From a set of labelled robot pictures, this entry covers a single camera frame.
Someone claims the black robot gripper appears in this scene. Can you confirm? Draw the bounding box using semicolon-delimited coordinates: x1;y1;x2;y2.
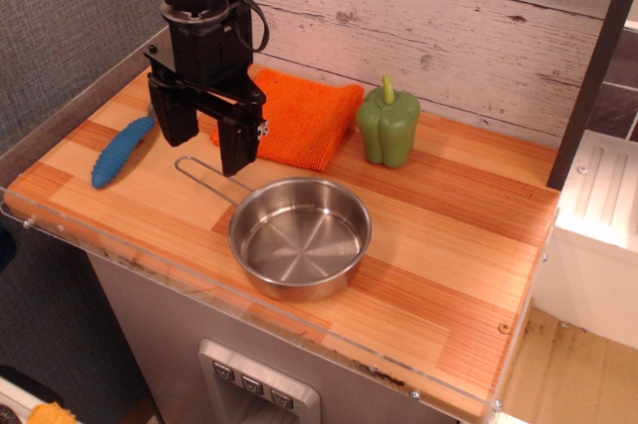
146;0;267;177

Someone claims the orange cloth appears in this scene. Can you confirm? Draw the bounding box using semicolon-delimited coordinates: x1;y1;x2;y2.
209;67;366;173

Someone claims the green toy bell pepper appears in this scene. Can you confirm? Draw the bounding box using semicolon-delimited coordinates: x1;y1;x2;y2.
356;75;421;169

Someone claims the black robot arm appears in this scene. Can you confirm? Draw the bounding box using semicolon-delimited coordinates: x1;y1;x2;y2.
146;0;269;177

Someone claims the small stainless steel pot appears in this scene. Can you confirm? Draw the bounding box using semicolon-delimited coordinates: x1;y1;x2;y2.
174;156;373;302

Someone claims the grey toy fridge cabinet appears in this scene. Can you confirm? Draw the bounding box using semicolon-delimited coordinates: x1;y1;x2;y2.
90;256;454;423

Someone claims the silver dispenser button panel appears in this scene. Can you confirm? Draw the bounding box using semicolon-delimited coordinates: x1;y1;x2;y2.
198;339;322;423

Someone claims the clear acrylic edge guard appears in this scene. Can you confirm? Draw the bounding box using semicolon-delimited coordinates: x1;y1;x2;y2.
6;176;559;423

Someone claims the yellow object bottom left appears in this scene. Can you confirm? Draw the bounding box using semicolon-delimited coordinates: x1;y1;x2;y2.
26;403;78;424

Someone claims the white toy sink unit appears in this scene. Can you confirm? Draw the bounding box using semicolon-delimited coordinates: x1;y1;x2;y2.
533;132;637;347

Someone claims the blue handled metal spoon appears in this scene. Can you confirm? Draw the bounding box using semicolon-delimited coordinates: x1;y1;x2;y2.
91;104;157;190

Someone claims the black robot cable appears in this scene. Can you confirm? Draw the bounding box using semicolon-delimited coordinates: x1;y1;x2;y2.
223;0;271;54

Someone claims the dark right vertical post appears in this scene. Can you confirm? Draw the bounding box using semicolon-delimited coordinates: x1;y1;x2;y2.
546;0;634;191

